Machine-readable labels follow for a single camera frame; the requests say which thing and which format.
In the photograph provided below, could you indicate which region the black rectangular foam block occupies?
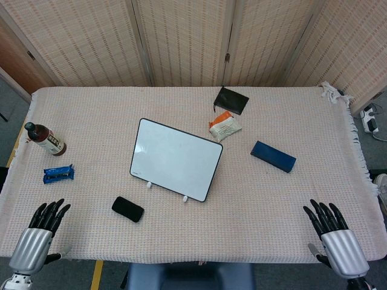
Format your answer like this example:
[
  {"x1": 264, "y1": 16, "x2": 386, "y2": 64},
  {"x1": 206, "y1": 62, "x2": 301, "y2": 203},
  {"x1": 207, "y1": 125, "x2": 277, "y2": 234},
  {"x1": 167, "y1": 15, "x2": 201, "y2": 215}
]
[{"x1": 111, "y1": 196, "x2": 145, "y2": 224}]

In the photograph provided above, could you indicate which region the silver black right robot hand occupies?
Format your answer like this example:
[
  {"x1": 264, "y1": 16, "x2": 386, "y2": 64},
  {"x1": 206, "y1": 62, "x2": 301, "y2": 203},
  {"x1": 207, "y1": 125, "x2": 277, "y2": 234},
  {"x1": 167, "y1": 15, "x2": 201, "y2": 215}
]
[{"x1": 302, "y1": 198, "x2": 370, "y2": 279}]

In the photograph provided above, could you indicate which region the black zip pouch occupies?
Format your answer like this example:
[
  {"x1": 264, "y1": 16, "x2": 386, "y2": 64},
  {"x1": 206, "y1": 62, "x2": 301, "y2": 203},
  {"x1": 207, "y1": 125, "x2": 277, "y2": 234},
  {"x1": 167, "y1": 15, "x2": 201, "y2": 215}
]
[{"x1": 213, "y1": 86, "x2": 250, "y2": 116}]

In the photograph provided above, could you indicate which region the white power strip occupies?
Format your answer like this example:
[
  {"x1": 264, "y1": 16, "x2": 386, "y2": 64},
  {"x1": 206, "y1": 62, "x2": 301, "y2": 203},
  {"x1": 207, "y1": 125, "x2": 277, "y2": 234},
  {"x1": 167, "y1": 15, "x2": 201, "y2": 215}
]
[{"x1": 359, "y1": 104, "x2": 380, "y2": 134}]

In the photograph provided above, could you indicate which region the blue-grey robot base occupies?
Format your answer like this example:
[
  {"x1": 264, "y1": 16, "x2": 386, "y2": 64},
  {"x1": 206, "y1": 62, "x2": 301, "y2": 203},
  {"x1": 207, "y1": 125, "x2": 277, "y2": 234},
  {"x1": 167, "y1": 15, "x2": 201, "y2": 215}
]
[{"x1": 120, "y1": 262, "x2": 256, "y2": 290}]

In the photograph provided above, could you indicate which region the long dark blue box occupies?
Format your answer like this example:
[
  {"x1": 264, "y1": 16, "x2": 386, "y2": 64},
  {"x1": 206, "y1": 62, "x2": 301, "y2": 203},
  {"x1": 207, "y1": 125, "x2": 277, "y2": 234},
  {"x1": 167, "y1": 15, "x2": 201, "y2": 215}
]
[{"x1": 250, "y1": 140, "x2": 297, "y2": 174}]

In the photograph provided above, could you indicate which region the blue snack packet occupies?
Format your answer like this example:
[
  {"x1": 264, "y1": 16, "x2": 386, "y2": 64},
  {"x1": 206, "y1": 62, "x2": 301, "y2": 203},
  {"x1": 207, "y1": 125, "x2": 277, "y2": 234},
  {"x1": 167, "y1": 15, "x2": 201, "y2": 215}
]
[{"x1": 43, "y1": 164, "x2": 75, "y2": 185}]

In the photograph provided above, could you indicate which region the white tablet board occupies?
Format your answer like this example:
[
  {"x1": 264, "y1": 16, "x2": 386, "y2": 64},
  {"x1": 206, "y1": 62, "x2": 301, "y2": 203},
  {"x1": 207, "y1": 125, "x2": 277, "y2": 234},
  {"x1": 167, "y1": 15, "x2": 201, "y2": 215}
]
[{"x1": 129, "y1": 118, "x2": 224, "y2": 202}]

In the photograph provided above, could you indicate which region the woven folding screen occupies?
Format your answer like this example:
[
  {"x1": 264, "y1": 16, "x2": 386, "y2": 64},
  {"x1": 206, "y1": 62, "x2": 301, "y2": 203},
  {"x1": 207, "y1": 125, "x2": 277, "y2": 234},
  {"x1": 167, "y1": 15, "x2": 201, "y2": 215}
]
[{"x1": 0, "y1": 0, "x2": 387, "y2": 115}]

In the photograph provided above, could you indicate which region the white shoe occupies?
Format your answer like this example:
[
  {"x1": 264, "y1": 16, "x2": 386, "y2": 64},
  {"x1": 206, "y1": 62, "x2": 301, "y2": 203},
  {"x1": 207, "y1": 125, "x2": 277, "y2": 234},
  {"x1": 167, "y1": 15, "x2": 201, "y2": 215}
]
[{"x1": 373, "y1": 173, "x2": 387, "y2": 197}]

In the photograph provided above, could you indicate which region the beige woven tablecloth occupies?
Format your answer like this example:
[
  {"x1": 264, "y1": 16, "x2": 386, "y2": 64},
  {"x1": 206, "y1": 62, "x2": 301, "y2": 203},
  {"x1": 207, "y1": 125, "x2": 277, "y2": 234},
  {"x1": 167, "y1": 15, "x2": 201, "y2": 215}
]
[{"x1": 0, "y1": 81, "x2": 380, "y2": 264}]

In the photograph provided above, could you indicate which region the dark sauce bottle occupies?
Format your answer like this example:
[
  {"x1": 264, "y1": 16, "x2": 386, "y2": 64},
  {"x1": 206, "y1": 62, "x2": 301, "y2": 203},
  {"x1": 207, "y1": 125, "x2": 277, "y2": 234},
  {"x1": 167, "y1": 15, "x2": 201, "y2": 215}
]
[{"x1": 24, "y1": 121, "x2": 67, "y2": 157}]

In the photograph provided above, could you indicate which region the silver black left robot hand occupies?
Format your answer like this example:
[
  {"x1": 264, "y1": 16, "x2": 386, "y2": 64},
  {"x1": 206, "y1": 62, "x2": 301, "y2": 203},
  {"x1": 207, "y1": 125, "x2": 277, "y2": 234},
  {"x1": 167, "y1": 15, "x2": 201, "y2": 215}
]
[{"x1": 8, "y1": 198, "x2": 72, "y2": 276}]

